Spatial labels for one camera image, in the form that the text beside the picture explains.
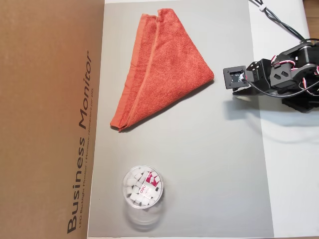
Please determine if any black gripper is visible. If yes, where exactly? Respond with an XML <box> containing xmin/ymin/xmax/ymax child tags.
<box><xmin>232</xmin><ymin>58</ymin><xmax>272</xmax><ymax>97</ymax></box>

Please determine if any orange terry towel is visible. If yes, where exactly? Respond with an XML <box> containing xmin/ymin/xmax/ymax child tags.
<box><xmin>110</xmin><ymin>8</ymin><xmax>215</xmax><ymax>132</ymax></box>

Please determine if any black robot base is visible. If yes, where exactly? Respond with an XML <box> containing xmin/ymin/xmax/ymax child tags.
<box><xmin>281</xmin><ymin>96</ymin><xmax>319</xmax><ymax>113</ymax></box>

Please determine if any grey desk mat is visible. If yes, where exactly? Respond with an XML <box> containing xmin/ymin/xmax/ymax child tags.
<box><xmin>87</xmin><ymin>2</ymin><xmax>275</xmax><ymax>239</ymax></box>

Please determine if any red white eraser wrapper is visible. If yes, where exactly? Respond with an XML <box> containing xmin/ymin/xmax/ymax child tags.
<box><xmin>139</xmin><ymin>171</ymin><xmax>160</xmax><ymax>197</ymax></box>

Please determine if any clear plastic jar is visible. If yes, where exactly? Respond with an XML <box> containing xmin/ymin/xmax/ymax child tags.
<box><xmin>121</xmin><ymin>165</ymin><xmax>167</xmax><ymax>231</ymax></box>

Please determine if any brown cardboard monitor box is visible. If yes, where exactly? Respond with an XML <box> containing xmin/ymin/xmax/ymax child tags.
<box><xmin>0</xmin><ymin>0</ymin><xmax>105</xmax><ymax>239</ymax></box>

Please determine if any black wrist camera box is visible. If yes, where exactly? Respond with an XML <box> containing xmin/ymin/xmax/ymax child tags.
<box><xmin>223</xmin><ymin>64</ymin><xmax>250</xmax><ymax>90</ymax></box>

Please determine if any black camera cable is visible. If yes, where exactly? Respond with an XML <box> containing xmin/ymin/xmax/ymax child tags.
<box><xmin>243</xmin><ymin>77</ymin><xmax>319</xmax><ymax>98</ymax></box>

